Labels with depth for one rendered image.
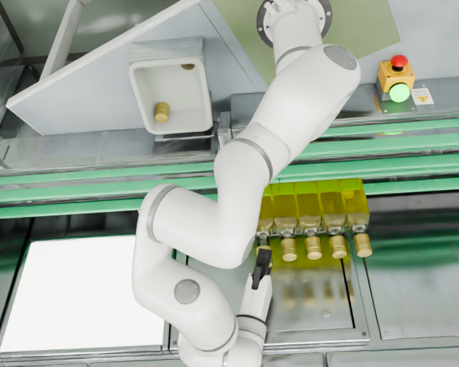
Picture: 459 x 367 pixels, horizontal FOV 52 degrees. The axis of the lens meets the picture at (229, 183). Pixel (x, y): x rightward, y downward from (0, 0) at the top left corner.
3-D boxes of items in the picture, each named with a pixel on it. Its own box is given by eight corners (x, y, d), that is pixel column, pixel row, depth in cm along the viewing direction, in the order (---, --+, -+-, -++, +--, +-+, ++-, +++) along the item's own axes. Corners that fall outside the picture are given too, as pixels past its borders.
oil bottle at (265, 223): (248, 175, 130) (252, 241, 116) (247, 162, 126) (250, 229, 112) (269, 174, 129) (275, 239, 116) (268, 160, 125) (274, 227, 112)
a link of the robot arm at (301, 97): (213, 162, 73) (251, 84, 61) (288, 99, 88) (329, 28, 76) (261, 200, 71) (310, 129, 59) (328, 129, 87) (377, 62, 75)
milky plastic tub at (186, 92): (150, 113, 128) (147, 135, 123) (130, 42, 111) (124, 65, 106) (213, 108, 127) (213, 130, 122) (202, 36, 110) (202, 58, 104)
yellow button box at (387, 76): (374, 82, 122) (381, 101, 117) (379, 58, 116) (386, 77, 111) (402, 80, 121) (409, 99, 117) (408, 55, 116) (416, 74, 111)
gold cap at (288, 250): (280, 245, 114) (282, 261, 111) (280, 238, 111) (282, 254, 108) (295, 245, 113) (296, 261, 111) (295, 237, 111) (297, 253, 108)
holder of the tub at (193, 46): (155, 125, 133) (153, 145, 128) (131, 41, 111) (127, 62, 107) (216, 121, 132) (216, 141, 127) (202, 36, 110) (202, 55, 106)
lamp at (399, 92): (387, 97, 116) (390, 105, 114) (390, 82, 113) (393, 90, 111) (406, 95, 116) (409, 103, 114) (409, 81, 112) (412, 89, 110)
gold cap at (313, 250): (304, 244, 113) (306, 260, 110) (304, 236, 110) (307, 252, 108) (319, 243, 113) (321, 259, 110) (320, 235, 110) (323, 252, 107)
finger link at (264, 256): (267, 277, 105) (272, 251, 109) (266, 270, 102) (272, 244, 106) (253, 274, 106) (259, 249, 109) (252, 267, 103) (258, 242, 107)
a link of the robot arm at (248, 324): (265, 349, 102) (267, 337, 103) (263, 333, 95) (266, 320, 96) (232, 342, 103) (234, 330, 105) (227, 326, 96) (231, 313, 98)
